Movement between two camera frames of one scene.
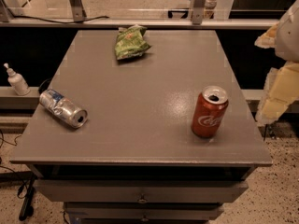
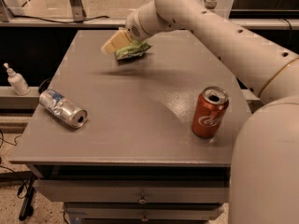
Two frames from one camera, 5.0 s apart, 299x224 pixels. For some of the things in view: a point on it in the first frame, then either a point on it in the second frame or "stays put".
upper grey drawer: x=141 y=190 stays put
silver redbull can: x=64 y=107 stays put
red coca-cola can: x=209 y=109 stays put
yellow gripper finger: x=267 y=39 to x=123 y=36
